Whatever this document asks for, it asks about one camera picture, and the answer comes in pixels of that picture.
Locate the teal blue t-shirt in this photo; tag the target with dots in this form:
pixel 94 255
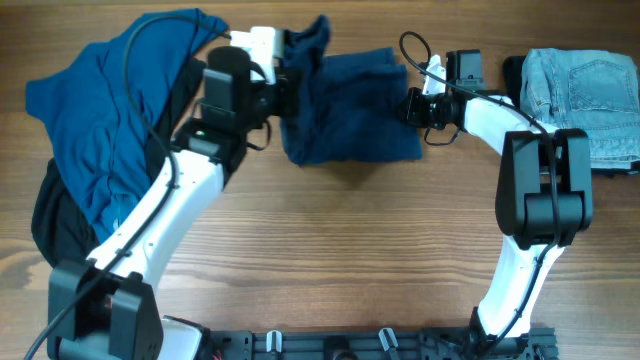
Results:
pixel 96 111

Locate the black garment under t-shirt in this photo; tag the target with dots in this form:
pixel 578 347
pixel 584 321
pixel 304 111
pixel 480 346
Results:
pixel 59 228

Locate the black folded garment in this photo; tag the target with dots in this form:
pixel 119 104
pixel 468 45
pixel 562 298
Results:
pixel 511 71

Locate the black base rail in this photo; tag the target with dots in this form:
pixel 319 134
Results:
pixel 386 343

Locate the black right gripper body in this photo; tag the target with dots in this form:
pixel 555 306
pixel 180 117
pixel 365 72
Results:
pixel 425 110

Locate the light blue denim jeans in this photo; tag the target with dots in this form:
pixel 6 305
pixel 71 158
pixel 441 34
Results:
pixel 595 91

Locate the navy blue shorts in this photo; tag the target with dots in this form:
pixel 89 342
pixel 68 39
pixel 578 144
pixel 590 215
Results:
pixel 347 103

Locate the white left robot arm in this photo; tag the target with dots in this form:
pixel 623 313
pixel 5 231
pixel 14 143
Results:
pixel 105 307

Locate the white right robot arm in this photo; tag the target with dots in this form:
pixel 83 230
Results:
pixel 544 191

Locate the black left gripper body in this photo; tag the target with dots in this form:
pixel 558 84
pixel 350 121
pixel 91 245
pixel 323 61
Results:
pixel 278 98

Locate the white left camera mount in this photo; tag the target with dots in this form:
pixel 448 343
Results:
pixel 264 45

